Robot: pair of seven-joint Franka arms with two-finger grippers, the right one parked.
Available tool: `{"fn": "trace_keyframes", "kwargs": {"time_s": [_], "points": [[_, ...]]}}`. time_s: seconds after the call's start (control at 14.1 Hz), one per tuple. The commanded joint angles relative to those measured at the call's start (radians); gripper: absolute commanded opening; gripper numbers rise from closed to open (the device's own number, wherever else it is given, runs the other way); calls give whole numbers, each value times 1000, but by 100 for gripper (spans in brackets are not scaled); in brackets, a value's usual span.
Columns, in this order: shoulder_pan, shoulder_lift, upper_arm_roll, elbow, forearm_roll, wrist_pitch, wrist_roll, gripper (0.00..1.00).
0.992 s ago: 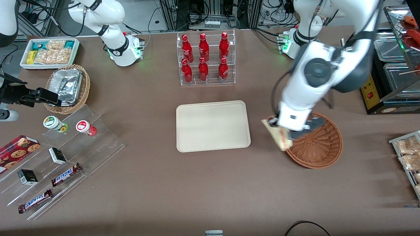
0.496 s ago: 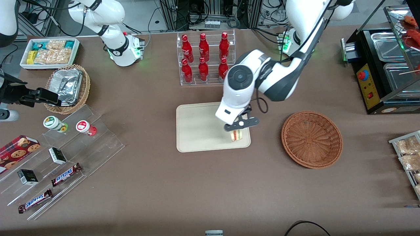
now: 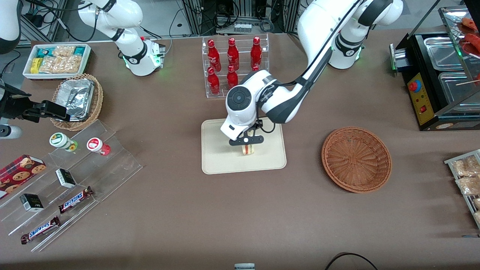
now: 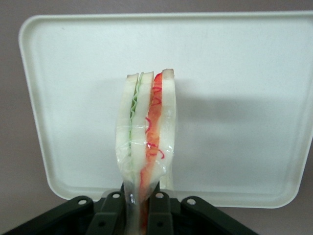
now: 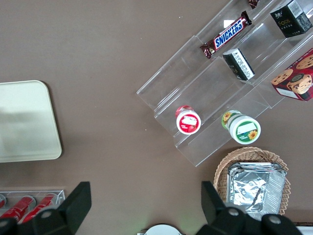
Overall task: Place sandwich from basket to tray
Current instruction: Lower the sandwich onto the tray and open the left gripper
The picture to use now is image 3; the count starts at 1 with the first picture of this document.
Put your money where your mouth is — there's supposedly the red tartan cookie box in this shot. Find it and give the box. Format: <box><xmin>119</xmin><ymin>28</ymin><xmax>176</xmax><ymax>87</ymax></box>
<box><xmin>0</xmin><ymin>154</ymin><xmax>47</xmax><ymax>199</ymax></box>

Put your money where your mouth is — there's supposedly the green lidded snack cup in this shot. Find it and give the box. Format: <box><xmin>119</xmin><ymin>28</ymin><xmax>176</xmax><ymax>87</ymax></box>
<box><xmin>49</xmin><ymin>132</ymin><xmax>78</xmax><ymax>152</ymax></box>

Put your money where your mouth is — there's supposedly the small black box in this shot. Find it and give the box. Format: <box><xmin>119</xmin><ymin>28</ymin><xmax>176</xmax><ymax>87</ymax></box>
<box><xmin>55</xmin><ymin>168</ymin><xmax>77</xmax><ymax>189</ymax></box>
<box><xmin>19</xmin><ymin>193</ymin><xmax>44</xmax><ymax>213</ymax></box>

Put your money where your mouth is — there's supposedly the light tan wicker basket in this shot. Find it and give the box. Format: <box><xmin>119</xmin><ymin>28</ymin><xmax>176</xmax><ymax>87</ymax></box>
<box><xmin>50</xmin><ymin>73</ymin><xmax>104</xmax><ymax>131</ymax></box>

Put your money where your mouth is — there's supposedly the black floor cable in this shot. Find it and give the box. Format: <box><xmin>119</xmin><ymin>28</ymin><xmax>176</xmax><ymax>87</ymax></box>
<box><xmin>325</xmin><ymin>252</ymin><xmax>379</xmax><ymax>270</ymax></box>

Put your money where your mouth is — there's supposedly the round brown wicker basket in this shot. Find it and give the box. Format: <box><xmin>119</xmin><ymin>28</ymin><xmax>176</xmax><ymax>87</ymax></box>
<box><xmin>321</xmin><ymin>126</ymin><xmax>393</xmax><ymax>194</ymax></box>

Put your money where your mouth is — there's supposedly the black hot food warmer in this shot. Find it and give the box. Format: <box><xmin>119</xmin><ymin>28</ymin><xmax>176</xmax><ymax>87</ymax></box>
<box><xmin>389</xmin><ymin>0</ymin><xmax>480</xmax><ymax>132</ymax></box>

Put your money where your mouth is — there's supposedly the steel warmer pan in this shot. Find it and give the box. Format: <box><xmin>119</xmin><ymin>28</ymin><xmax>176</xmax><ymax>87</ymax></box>
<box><xmin>438</xmin><ymin>71</ymin><xmax>480</xmax><ymax>105</ymax></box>
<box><xmin>424</xmin><ymin>36</ymin><xmax>467</xmax><ymax>72</ymax></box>

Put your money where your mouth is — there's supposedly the Snickers chocolate bar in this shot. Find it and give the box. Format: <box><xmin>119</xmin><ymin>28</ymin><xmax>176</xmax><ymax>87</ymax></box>
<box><xmin>58</xmin><ymin>186</ymin><xmax>94</xmax><ymax>214</ymax></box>
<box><xmin>21</xmin><ymin>216</ymin><xmax>61</xmax><ymax>245</ymax></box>

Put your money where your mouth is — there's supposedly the clear acrylic bottle rack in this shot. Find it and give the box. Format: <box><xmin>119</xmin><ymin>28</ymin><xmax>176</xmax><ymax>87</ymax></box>
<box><xmin>202</xmin><ymin>33</ymin><xmax>270</xmax><ymax>99</ymax></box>

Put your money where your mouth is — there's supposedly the red lidded snack cup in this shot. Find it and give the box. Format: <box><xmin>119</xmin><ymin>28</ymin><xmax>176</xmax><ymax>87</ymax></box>
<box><xmin>87</xmin><ymin>138</ymin><xmax>111</xmax><ymax>156</ymax></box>

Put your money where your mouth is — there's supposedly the red sausage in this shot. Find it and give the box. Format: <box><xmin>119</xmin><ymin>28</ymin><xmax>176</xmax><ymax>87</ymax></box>
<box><xmin>463</xmin><ymin>34</ymin><xmax>480</xmax><ymax>57</ymax></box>
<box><xmin>461</xmin><ymin>18</ymin><xmax>480</xmax><ymax>32</ymax></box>

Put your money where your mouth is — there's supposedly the clear rice cracker bag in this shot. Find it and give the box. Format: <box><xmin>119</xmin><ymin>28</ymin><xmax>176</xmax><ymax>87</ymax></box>
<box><xmin>39</xmin><ymin>55</ymin><xmax>82</xmax><ymax>74</ymax></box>
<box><xmin>51</xmin><ymin>45</ymin><xmax>77</xmax><ymax>59</ymax></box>

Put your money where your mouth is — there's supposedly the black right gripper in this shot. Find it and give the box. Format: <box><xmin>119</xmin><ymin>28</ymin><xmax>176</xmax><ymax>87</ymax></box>
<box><xmin>0</xmin><ymin>85</ymin><xmax>70</xmax><ymax>123</ymax></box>

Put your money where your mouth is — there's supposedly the aluminium foil tray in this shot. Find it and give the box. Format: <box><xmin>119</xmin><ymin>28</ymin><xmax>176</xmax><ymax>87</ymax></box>
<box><xmin>56</xmin><ymin>78</ymin><xmax>95</xmax><ymax>122</ymax></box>

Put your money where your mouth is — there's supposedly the cream plastic tray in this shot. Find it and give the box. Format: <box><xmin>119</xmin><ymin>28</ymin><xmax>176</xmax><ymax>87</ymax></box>
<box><xmin>201</xmin><ymin>117</ymin><xmax>287</xmax><ymax>175</ymax></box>

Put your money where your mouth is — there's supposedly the clear acrylic stepped display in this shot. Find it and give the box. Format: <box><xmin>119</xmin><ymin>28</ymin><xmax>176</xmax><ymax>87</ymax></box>
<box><xmin>0</xmin><ymin>119</ymin><xmax>143</xmax><ymax>253</ymax></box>

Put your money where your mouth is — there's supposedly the white rectangular snack bin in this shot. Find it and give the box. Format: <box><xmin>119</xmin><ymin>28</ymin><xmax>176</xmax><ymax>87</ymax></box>
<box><xmin>22</xmin><ymin>43</ymin><xmax>92</xmax><ymax>80</ymax></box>

